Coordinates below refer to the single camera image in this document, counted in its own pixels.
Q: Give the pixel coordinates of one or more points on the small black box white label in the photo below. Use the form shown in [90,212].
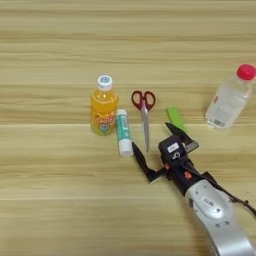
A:
[171,150]

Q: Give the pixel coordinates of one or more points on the green rectangular block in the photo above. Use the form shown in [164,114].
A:
[175,116]

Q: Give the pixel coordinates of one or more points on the orange juice bottle white cap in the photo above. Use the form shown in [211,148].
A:
[104,110]

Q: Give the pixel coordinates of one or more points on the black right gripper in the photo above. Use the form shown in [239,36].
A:
[186,176]

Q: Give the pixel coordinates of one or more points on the teal and white glue stick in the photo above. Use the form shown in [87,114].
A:
[123,130]

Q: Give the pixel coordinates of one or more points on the clear water bottle red cap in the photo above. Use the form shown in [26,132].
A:
[228,100]

